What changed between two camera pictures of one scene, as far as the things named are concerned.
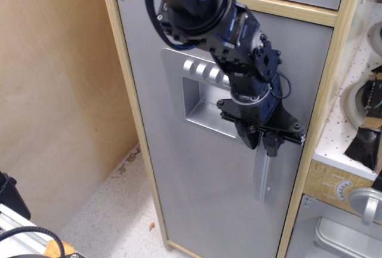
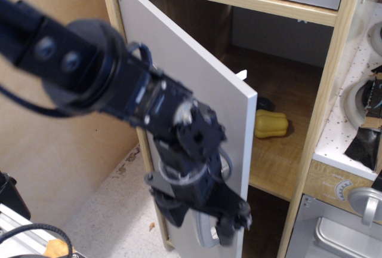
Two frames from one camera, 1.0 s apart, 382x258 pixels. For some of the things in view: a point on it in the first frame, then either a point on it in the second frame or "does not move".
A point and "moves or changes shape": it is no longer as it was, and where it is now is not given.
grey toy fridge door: (218, 196) moves or changes shape
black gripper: (266, 114) -> (200, 184)
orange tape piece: (53, 250) does not move
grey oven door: (322, 230) does not move
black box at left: (10, 197) does not move
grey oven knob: (367, 202) does not move
